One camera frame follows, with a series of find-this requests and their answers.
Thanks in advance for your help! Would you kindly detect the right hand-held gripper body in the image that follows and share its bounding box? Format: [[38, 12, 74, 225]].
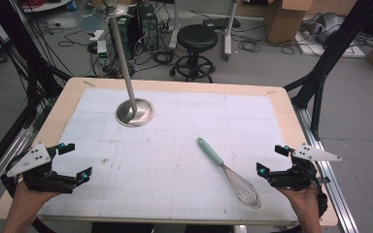
[[266, 143, 343, 192]]

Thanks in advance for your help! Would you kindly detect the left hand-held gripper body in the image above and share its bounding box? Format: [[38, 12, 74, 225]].
[[0, 141, 82, 195]]

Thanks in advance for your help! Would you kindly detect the green handled wire whisk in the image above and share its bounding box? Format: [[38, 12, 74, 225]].
[[196, 137, 262, 210]]

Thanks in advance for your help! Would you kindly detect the person's right hand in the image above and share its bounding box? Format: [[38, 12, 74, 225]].
[[276, 184, 322, 221]]

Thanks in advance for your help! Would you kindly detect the person's left hand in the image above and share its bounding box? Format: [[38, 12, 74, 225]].
[[12, 181, 62, 215]]

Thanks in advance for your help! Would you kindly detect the wooden table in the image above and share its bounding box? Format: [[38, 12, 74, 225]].
[[0, 77, 340, 227]]

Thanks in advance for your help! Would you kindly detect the metal pole stand round base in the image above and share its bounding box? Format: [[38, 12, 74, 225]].
[[91, 0, 155, 128]]

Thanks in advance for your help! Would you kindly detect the white grid mat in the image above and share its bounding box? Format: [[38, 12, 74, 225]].
[[37, 87, 300, 225]]

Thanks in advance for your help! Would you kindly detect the white power strip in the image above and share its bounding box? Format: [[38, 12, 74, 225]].
[[88, 29, 110, 66]]

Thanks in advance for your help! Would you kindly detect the large cardboard box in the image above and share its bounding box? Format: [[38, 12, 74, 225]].
[[263, 0, 314, 45]]

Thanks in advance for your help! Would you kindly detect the grey plastic device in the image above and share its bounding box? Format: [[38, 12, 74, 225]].
[[300, 12, 347, 45]]

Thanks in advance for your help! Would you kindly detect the black flat device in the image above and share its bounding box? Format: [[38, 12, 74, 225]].
[[202, 17, 242, 30]]

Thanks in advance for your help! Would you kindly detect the black round stool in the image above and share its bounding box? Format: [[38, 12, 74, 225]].
[[169, 23, 220, 84]]

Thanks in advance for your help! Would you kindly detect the white round table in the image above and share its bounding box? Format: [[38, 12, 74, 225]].
[[20, 0, 73, 14]]

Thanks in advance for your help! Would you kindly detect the black computer tower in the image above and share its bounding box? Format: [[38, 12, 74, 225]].
[[137, 4, 160, 52]]

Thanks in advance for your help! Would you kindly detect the aluminium rail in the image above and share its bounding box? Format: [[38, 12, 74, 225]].
[[291, 105, 361, 233], [0, 126, 36, 213]]

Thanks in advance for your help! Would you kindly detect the black wrist strap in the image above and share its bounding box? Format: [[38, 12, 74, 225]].
[[316, 190, 329, 218]]

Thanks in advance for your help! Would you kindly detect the black metal frame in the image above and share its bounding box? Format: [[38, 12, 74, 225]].
[[284, 0, 373, 142], [0, 0, 74, 130]]

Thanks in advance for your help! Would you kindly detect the coiled black cable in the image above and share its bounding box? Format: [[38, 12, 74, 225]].
[[237, 38, 296, 56]]

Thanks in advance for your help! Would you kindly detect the white metal stand frame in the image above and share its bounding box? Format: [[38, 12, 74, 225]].
[[168, 0, 239, 62]]

